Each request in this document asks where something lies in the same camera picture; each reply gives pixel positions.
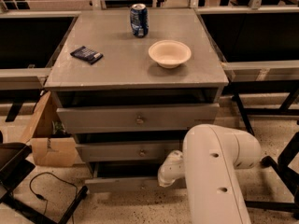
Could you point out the left grey desk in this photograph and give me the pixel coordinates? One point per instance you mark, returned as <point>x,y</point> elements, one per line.
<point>30,43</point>

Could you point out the black chair base right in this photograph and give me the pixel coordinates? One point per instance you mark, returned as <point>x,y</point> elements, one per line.
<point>287,175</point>

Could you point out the black chair left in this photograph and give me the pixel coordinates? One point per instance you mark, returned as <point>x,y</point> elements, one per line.
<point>13,169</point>

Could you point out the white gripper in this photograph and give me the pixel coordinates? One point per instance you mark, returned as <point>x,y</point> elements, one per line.
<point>169,171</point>

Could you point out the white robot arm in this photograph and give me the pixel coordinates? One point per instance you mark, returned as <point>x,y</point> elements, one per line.
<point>207,162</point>

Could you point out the grey top drawer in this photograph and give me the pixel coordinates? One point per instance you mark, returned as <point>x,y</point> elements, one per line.
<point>135,118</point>

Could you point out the blue soda can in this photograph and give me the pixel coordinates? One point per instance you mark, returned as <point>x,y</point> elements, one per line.
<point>139,20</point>

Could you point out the cardboard box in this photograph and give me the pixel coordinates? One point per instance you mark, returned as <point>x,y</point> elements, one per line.
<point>47,148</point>

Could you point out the grey bottom drawer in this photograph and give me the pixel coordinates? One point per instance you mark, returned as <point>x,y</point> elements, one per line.
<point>112,176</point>

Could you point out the right grey desk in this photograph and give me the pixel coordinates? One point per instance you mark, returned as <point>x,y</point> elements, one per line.
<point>260,52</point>

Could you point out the grey desk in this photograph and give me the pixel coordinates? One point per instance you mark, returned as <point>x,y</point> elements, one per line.
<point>30,43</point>
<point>260,52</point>

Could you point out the grey middle drawer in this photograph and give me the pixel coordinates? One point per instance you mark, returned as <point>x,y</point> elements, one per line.
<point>127,151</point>

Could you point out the grey drawer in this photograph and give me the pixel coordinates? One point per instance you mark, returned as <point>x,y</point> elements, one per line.
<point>127,151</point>
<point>112,176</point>
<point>135,118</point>

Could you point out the grey drawer cabinet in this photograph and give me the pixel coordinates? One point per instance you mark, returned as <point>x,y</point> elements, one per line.
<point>127,75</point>

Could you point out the white paper bowl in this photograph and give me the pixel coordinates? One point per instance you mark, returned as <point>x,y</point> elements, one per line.
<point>169,53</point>

